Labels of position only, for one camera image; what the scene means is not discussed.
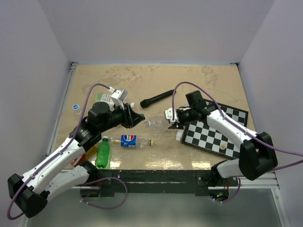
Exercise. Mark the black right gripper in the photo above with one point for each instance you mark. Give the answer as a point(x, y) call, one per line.
point(174, 126)

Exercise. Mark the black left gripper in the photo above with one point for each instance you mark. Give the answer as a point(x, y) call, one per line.
point(131, 118)

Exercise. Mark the clear plastic bottle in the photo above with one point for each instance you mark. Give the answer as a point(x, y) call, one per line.
point(157, 123)

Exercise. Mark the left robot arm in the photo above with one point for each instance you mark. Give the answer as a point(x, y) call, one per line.
point(32, 190)

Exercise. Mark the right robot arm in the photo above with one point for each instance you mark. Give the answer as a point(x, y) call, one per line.
point(257, 155)

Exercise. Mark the Pepsi bottle blue label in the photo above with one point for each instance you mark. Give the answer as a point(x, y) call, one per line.
point(132, 141)

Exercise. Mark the clear bottle green label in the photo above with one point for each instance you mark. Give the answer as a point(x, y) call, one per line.
point(106, 98)

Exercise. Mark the green plastic bottle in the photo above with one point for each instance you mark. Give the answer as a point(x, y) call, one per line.
point(103, 154)

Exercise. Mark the clear bottle blue cap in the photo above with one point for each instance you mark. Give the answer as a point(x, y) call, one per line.
point(77, 110)

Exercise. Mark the white microphone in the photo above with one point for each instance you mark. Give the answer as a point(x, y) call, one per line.
point(179, 135)

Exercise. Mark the black microphone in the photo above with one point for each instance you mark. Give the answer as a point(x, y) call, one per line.
point(148, 102)

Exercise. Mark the black white chessboard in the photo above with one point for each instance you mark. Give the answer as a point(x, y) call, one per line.
point(202, 137)

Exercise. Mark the cream chess piece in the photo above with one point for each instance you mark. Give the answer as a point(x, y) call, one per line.
point(223, 146)

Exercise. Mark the red gold snack packet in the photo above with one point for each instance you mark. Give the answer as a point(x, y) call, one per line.
point(90, 153)

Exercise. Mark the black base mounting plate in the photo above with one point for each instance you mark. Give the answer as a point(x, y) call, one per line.
point(197, 182)

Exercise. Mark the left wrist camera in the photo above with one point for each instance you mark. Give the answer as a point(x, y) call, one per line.
point(119, 96)

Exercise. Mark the aluminium table frame rail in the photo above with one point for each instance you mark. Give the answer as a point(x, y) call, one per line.
point(55, 133)

